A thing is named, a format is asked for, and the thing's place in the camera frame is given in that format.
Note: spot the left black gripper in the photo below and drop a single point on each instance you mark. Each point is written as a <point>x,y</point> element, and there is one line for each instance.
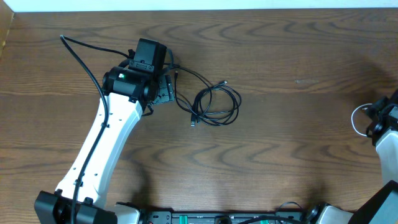
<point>167,92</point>

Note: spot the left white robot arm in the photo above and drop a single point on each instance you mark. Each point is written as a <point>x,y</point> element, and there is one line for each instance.
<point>80,197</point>

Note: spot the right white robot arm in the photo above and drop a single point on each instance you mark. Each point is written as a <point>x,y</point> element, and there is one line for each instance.
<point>382,207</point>

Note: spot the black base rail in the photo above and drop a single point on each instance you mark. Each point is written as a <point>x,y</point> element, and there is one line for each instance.
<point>288,212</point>

